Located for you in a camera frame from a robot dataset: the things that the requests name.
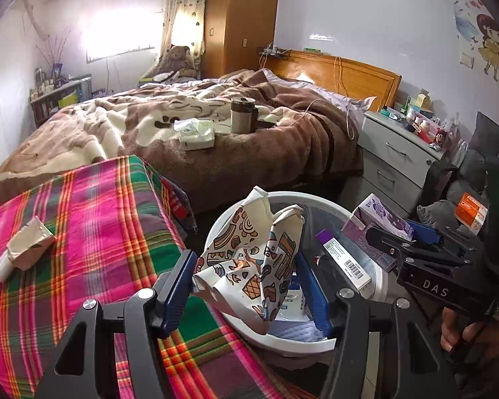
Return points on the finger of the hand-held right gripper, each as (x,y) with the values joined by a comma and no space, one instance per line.
(424,232)
(382,239)

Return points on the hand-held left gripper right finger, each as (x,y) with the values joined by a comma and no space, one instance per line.
(312,295)

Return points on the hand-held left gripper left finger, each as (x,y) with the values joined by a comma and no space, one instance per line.
(179,291)

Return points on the purple drink carton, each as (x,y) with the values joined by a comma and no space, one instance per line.
(382,216)

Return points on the white plastic bin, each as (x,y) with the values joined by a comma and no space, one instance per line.
(282,345)

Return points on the doodle patterned paper bag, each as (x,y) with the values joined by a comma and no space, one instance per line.
(241,266)

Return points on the person's right hand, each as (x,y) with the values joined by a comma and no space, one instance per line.
(451,328)

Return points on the white blue printed packet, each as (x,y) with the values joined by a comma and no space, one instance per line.
(293,301)

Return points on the black chair with clothes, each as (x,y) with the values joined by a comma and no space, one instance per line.
(436,212)

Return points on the purple white barcode box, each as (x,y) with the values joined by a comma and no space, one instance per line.
(345,259)

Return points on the orange label box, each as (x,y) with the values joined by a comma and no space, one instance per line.
(472,212)

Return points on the clear bin liner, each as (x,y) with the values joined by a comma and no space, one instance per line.
(328,220)

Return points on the black bag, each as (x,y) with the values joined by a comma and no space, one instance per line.
(434,174)

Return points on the grey nightstand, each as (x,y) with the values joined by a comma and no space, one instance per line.
(395,162)

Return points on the red grey checked cloth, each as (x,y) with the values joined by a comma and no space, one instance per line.
(181,203)

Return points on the red cartoon can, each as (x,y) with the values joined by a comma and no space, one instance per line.
(442,138)

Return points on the pink green plaid tablecloth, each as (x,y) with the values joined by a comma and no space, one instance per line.
(87,237)

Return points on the dark patterned cushion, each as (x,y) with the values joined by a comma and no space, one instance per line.
(490,137)

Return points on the yellow box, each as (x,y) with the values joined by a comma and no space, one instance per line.
(423,100)

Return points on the bed with brown blanket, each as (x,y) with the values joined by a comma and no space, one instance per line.
(274,153)

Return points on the lilac pillow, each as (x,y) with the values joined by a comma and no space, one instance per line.
(357,103)

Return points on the white tissue pack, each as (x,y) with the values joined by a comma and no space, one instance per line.
(197,137)

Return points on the crumpled cream paper carton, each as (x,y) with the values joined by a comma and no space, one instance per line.
(29,241)

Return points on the wooden bed headboard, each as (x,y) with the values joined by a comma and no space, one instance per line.
(366,79)

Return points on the black wallet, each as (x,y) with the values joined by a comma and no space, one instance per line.
(266,124)

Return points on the beige thermos cup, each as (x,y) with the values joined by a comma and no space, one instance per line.
(241,118)

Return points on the headboard shelf with chargers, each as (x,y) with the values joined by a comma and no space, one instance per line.
(274,52)

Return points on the cluttered low shelf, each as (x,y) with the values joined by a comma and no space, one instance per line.
(54,99)

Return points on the brown teddy bear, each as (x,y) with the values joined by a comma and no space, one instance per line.
(179,56)

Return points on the wooden wardrobe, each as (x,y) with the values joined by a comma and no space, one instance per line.
(241,20)

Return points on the bright window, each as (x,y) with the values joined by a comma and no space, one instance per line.
(120,29)

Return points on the dried branches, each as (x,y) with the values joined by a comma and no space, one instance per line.
(58,50)

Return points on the white wall socket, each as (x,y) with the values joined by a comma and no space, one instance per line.
(466,59)

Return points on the girl wall sticker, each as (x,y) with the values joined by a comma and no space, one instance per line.
(488,45)

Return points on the blue leaf wall sticker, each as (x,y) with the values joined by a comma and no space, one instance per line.
(465,20)

